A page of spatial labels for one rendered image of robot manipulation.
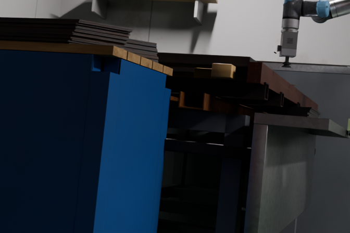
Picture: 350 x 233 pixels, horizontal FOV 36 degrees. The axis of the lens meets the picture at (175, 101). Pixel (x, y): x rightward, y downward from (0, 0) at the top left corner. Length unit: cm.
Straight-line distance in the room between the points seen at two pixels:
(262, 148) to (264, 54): 438
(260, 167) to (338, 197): 168
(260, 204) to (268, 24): 450
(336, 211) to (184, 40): 332
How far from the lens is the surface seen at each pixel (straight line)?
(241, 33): 592
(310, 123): 149
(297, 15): 243
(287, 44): 239
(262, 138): 151
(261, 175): 151
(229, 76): 157
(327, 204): 317
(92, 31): 134
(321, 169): 316
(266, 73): 165
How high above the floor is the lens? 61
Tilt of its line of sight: 3 degrees up
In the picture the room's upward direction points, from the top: 6 degrees clockwise
